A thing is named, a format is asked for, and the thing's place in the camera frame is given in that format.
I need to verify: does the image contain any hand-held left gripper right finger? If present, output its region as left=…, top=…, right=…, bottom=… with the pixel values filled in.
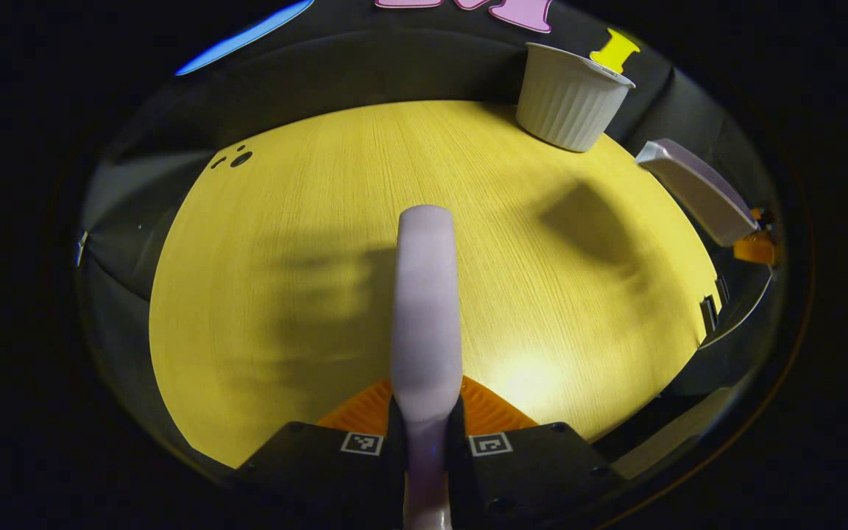
left=448, top=375, right=627, bottom=530

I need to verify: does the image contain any white ribbed garbage bin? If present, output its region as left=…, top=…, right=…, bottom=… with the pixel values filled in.
left=516, top=42, right=637, bottom=154

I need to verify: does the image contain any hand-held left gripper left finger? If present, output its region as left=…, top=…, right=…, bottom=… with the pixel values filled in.
left=236, top=378, right=405, bottom=530

